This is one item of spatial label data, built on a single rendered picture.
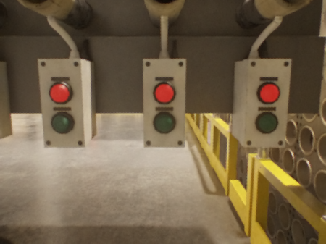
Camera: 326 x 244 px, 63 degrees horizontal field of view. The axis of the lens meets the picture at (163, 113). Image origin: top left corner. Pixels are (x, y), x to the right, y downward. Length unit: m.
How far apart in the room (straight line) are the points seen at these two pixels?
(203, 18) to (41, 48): 0.32
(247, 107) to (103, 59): 0.28
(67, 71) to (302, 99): 0.45
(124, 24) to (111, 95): 0.15
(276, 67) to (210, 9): 0.19
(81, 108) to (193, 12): 0.29
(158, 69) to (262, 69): 0.17
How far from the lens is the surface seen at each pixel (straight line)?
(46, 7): 0.42
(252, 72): 0.47
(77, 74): 0.46
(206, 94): 0.54
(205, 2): 0.58
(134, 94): 0.54
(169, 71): 0.44
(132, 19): 0.57
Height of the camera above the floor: 0.75
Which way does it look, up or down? 9 degrees down
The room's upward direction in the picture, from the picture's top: straight up
